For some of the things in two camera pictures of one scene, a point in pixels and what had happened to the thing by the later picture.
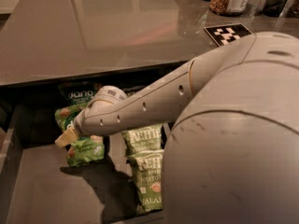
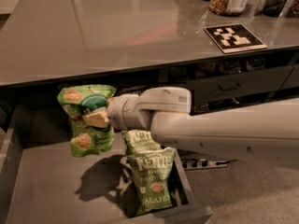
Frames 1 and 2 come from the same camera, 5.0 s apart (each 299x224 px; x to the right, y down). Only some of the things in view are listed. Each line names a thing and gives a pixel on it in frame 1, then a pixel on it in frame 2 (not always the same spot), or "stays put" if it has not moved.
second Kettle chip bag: (143, 139) stays put
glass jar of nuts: (230, 0) stays put
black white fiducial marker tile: (223, 35) stays put
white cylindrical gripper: (78, 121) → (118, 112)
